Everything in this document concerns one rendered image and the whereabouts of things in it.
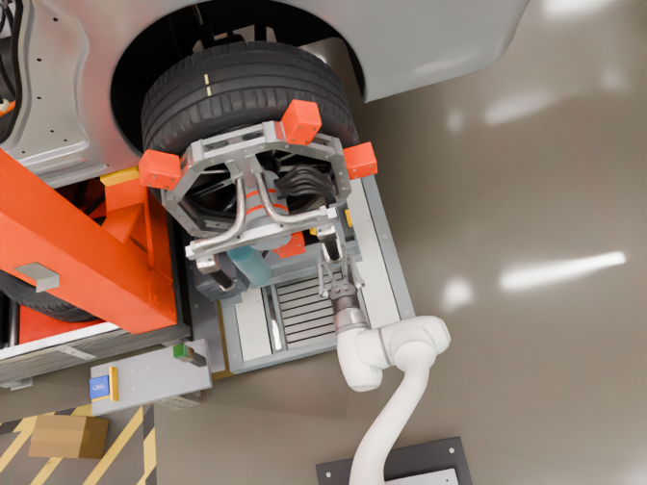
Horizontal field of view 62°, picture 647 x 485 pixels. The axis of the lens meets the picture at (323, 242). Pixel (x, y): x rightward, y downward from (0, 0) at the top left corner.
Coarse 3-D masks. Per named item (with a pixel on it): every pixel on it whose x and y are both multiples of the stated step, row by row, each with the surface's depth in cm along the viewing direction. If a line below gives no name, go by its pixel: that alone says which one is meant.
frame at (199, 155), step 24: (192, 144) 142; (216, 144) 142; (240, 144) 139; (264, 144) 139; (288, 144) 142; (312, 144) 146; (336, 144) 152; (192, 168) 142; (336, 168) 157; (168, 192) 151; (336, 192) 172; (192, 216) 167
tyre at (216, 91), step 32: (192, 64) 146; (224, 64) 143; (256, 64) 144; (288, 64) 147; (320, 64) 156; (160, 96) 149; (192, 96) 141; (224, 96) 138; (256, 96) 139; (288, 96) 141; (320, 96) 149; (160, 128) 147; (192, 128) 140; (224, 128) 143; (320, 128) 152; (352, 128) 158; (160, 192) 164
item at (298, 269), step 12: (348, 216) 231; (348, 228) 233; (348, 240) 227; (348, 252) 228; (360, 252) 225; (300, 264) 230; (312, 264) 229; (336, 264) 228; (348, 264) 231; (276, 276) 227; (288, 276) 230; (300, 276) 233; (252, 288) 233
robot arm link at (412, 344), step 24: (384, 336) 137; (408, 336) 133; (432, 336) 133; (408, 360) 130; (432, 360) 133; (408, 384) 123; (384, 408) 120; (408, 408) 120; (384, 432) 115; (360, 456) 111; (384, 456) 113; (360, 480) 105
